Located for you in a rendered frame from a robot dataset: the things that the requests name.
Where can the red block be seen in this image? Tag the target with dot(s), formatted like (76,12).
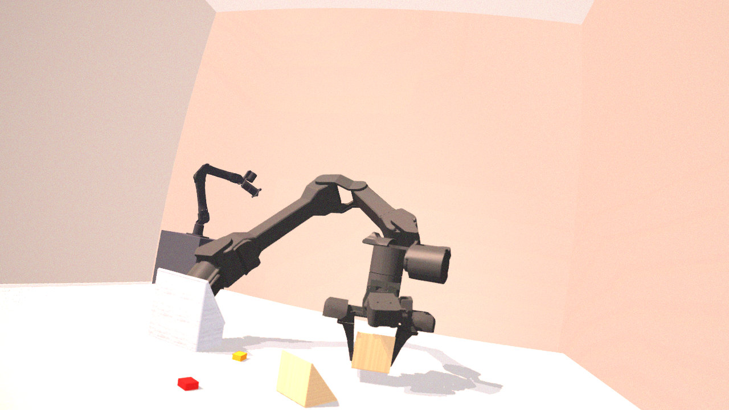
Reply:
(188,383)

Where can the orange block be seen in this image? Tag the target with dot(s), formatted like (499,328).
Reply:
(239,356)

